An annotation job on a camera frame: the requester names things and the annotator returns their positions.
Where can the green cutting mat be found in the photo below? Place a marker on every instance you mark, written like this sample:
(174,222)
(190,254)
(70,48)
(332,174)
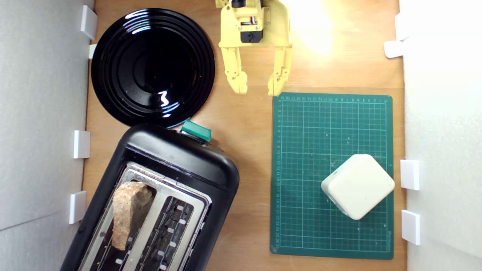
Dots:
(301,150)

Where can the brown bread slice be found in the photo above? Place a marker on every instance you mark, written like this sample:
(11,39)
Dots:
(126,210)

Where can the black two-slot toaster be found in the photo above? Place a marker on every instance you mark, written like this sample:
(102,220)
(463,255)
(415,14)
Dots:
(180,158)

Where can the white wall clip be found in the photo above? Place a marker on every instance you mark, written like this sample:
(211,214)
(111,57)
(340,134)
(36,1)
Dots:
(88,22)
(399,26)
(81,144)
(77,207)
(393,49)
(409,174)
(92,51)
(411,227)

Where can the white square block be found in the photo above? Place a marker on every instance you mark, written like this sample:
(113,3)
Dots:
(357,186)

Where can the black round plate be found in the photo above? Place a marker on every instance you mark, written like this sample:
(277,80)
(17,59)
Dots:
(124,75)

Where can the green toaster lever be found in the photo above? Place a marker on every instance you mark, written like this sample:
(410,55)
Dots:
(196,130)

